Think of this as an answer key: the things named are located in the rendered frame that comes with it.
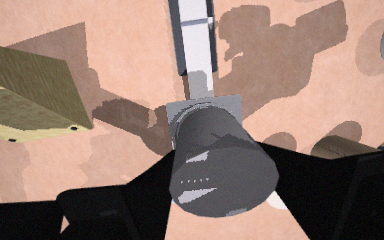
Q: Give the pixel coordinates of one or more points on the tan cylinder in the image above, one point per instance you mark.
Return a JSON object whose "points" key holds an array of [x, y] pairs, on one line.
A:
{"points": [[333, 147]]}

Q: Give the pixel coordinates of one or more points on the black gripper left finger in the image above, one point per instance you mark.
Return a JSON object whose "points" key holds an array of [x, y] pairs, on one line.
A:
{"points": [[143, 203]]}

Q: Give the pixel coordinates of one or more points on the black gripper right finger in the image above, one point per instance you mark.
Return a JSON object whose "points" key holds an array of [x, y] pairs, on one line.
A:
{"points": [[319, 192]]}

